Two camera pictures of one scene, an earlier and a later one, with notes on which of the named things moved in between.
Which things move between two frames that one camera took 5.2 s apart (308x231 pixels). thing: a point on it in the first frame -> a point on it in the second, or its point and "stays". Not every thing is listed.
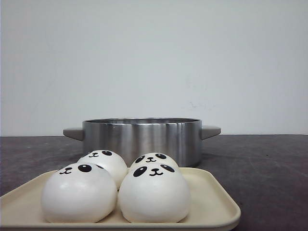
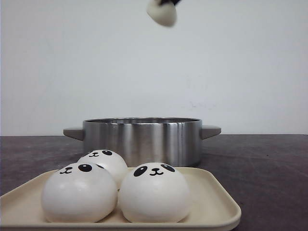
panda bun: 79,193 stays
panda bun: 154,192 stays
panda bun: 154,158 -> 165,14
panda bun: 113,162 stays
